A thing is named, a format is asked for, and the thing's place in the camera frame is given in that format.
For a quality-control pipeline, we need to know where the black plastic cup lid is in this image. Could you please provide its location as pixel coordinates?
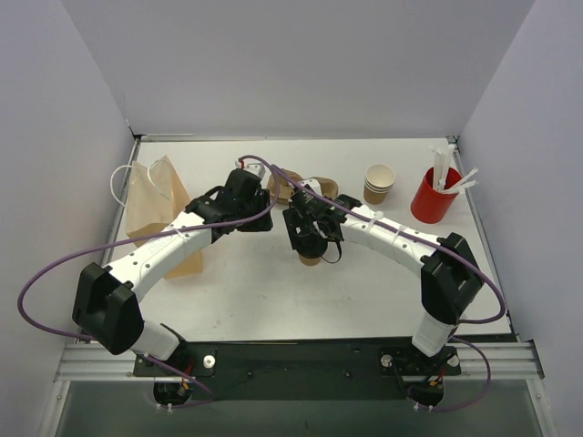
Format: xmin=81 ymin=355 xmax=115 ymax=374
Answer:
xmin=292 ymin=234 xmax=329 ymax=259

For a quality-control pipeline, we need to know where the brown paper coffee cup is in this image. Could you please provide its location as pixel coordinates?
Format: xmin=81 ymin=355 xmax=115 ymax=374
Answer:
xmin=299 ymin=255 xmax=321 ymax=267

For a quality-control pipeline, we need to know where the stack of paper cups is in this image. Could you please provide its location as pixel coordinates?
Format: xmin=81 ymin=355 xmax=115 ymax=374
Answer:
xmin=363 ymin=164 xmax=396 ymax=205

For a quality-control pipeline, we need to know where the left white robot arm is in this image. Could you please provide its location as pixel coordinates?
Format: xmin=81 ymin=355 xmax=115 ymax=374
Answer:
xmin=72 ymin=163 xmax=272 ymax=375

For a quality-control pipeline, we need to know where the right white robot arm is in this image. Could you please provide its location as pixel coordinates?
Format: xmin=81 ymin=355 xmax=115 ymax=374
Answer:
xmin=283 ymin=181 xmax=484 ymax=357

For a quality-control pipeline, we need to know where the brown cardboard cup carrier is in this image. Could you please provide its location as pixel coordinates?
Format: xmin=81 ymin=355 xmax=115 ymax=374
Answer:
xmin=267 ymin=176 xmax=339 ymax=205

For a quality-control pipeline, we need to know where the brown paper bag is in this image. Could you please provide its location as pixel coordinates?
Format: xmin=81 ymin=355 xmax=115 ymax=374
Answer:
xmin=124 ymin=155 xmax=204 ymax=279

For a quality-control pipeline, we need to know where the red cylindrical straw holder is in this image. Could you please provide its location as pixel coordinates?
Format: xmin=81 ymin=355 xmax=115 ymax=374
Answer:
xmin=410 ymin=168 xmax=458 ymax=224

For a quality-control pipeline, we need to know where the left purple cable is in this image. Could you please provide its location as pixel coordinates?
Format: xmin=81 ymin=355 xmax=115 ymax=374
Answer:
xmin=16 ymin=154 xmax=283 ymax=342

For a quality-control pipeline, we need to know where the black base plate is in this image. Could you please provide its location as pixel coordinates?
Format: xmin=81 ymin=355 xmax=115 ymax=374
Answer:
xmin=133 ymin=337 xmax=461 ymax=401

